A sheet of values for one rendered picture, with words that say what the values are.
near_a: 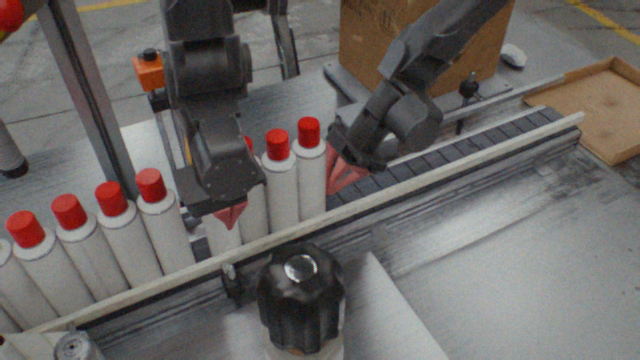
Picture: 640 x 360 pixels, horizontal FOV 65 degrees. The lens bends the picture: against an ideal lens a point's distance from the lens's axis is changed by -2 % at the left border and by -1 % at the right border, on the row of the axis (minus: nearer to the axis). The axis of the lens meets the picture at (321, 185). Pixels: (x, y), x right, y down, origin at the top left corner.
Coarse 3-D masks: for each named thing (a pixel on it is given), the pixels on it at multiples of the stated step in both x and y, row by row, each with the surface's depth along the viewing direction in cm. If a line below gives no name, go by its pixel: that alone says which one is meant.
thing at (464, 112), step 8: (544, 80) 101; (552, 80) 101; (560, 80) 103; (520, 88) 99; (528, 88) 99; (536, 88) 100; (544, 88) 102; (504, 96) 97; (512, 96) 98; (520, 96) 99; (480, 104) 96; (488, 104) 96; (496, 104) 97; (456, 112) 94; (464, 112) 94; (472, 112) 95; (448, 120) 93; (392, 136) 89; (384, 144) 89; (336, 160) 86; (184, 208) 77; (184, 216) 77; (144, 224) 75
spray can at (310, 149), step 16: (304, 128) 71; (304, 144) 73; (320, 144) 75; (304, 160) 74; (320, 160) 75; (304, 176) 77; (320, 176) 77; (304, 192) 79; (320, 192) 80; (304, 208) 82; (320, 208) 83
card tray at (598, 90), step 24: (576, 72) 122; (600, 72) 126; (624, 72) 125; (528, 96) 118; (552, 96) 119; (576, 96) 119; (600, 96) 119; (624, 96) 119; (600, 120) 113; (624, 120) 113; (600, 144) 107; (624, 144) 107
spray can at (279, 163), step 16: (272, 144) 69; (288, 144) 71; (272, 160) 72; (288, 160) 72; (272, 176) 73; (288, 176) 73; (272, 192) 75; (288, 192) 75; (272, 208) 78; (288, 208) 78; (272, 224) 81; (288, 224) 80
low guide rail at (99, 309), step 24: (576, 120) 101; (504, 144) 95; (456, 168) 91; (384, 192) 86; (336, 216) 83; (264, 240) 79; (288, 240) 81; (216, 264) 76; (144, 288) 73; (168, 288) 75; (72, 312) 70; (96, 312) 70
